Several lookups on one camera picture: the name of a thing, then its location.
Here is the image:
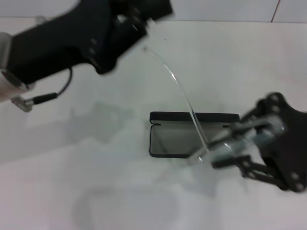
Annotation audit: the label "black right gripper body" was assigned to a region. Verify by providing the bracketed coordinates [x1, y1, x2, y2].
[255, 92, 307, 193]

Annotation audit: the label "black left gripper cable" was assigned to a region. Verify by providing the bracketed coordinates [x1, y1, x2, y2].
[11, 67, 74, 113]

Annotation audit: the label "clear transparent glasses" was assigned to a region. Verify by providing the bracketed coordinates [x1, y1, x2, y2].
[141, 45, 243, 170]

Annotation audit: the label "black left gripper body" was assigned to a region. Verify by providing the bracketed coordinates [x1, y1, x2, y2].
[7, 0, 147, 85]

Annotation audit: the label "black glasses case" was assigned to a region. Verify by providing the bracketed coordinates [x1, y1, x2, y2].
[149, 111, 240, 159]

